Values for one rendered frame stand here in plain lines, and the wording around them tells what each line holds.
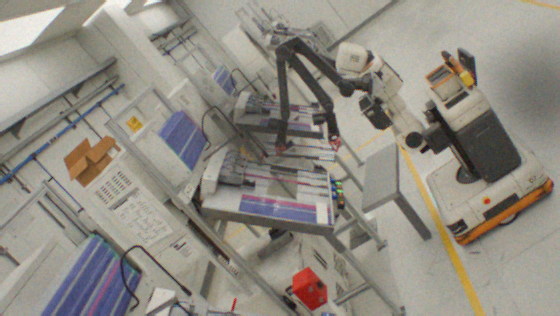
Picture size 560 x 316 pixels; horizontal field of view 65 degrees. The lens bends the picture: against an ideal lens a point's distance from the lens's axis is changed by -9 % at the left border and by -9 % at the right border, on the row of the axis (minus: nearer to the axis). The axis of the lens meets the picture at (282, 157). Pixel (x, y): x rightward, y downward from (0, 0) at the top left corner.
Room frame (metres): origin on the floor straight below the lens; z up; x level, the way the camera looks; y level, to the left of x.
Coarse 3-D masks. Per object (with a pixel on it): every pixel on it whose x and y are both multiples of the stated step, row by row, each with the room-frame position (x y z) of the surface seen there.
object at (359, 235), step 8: (304, 160) 3.29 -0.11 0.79; (312, 168) 3.29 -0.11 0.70; (336, 208) 3.30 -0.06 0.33; (344, 208) 3.29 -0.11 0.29; (344, 216) 3.30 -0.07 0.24; (352, 216) 3.28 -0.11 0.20; (376, 224) 3.29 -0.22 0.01; (352, 232) 3.44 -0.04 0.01; (360, 232) 3.29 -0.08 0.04; (376, 232) 3.19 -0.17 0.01; (352, 240) 3.34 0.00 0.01; (360, 240) 3.26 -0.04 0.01; (368, 240) 3.19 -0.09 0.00; (352, 248) 3.24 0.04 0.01
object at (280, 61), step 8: (280, 56) 2.86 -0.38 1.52; (280, 64) 2.88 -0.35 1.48; (280, 72) 2.88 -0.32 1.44; (280, 80) 2.88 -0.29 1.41; (280, 88) 2.88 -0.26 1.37; (280, 96) 2.88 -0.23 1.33; (288, 96) 2.89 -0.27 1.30; (280, 104) 2.88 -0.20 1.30; (288, 104) 2.86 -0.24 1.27; (280, 112) 2.87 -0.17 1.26; (288, 112) 2.85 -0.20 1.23
